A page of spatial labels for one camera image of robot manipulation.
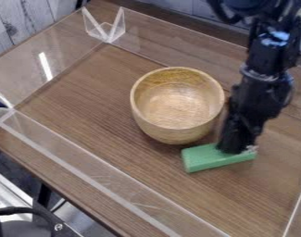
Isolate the grey metal base plate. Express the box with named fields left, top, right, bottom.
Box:
left=54, top=216, right=85, bottom=237

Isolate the black cable bottom left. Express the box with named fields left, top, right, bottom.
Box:
left=0, top=206, right=61, bottom=237

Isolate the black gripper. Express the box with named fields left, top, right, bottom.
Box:
left=217, top=65, right=293, bottom=154

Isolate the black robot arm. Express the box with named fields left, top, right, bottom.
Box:
left=208, top=0, right=301, bottom=154

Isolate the black table leg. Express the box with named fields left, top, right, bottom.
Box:
left=38, top=184, right=53, bottom=207

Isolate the clear acrylic corner bracket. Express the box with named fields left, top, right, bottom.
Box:
left=82, top=7, right=126, bottom=44

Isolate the green rectangular block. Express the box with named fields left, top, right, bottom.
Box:
left=181, top=143, right=258, bottom=173

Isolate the clear acrylic front wall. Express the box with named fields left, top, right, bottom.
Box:
left=0, top=94, right=230, bottom=237

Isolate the brown wooden bowl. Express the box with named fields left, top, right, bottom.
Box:
left=129, top=67, right=226, bottom=144

